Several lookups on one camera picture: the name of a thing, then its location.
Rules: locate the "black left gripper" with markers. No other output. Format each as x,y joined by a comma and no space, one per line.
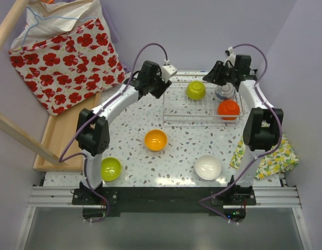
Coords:
159,87

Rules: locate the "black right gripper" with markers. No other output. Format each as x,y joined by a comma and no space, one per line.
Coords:
214,75

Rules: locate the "blue white ceramic bowl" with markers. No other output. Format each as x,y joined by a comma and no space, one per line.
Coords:
225,92

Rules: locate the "lime green bowl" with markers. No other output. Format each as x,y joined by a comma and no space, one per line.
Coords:
110,169
196,90

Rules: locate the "red orange plastic bowl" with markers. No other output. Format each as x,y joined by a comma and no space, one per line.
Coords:
228,110

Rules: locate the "white wire dish rack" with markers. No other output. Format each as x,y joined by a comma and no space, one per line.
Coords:
180,110

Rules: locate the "yellow orange plastic bowl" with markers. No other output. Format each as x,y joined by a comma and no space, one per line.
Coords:
155,140

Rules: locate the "white plastic bowl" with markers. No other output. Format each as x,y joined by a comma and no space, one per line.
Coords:
208,167

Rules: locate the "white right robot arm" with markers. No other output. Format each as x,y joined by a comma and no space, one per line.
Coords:
262,131

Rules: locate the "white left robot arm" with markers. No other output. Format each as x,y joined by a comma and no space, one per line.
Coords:
93,125

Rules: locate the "red poppy print bag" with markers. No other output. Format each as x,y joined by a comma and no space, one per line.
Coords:
67,69

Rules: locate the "lemon print cloth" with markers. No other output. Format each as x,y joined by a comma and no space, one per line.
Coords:
282,160

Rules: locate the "wooden tray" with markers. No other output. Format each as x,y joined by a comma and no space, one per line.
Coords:
58,132

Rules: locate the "white cloth bag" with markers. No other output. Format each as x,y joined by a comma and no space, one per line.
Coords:
56,18

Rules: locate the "wooden pole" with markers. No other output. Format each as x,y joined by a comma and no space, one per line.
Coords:
11,19

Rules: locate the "wooden beam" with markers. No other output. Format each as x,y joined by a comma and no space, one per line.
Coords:
22,137

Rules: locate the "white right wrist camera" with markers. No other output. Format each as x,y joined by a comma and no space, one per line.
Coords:
231,58

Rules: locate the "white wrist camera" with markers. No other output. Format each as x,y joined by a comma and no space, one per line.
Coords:
231,58
168,71

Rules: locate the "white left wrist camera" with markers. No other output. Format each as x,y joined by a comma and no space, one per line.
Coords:
168,71

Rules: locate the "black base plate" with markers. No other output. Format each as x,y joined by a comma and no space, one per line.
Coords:
113,201

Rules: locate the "aluminium rail frame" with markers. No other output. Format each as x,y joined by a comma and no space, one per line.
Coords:
275,222

